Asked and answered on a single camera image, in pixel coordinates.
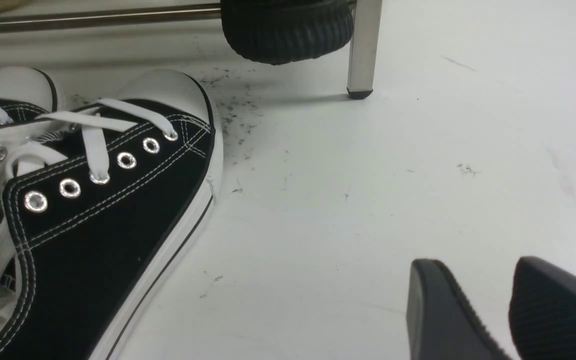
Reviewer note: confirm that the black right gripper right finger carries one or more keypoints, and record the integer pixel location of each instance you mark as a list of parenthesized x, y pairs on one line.
[(542, 311)]

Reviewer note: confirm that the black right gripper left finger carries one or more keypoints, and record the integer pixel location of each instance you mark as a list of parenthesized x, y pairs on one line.
[(441, 322)]

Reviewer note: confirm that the silver metal shoe rack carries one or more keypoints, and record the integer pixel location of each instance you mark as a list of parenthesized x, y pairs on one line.
[(366, 16)]

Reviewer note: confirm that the black knit sneaker right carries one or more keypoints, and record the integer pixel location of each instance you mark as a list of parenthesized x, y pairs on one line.
[(278, 32)]

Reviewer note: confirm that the black canvas sneaker right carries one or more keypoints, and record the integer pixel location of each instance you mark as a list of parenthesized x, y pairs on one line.
[(97, 211)]

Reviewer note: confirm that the black canvas sneaker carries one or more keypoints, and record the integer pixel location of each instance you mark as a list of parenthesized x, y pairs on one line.
[(97, 211), (25, 94)]

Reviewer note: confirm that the black canvas sneaker left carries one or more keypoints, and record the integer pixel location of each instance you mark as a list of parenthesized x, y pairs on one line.
[(25, 94)]

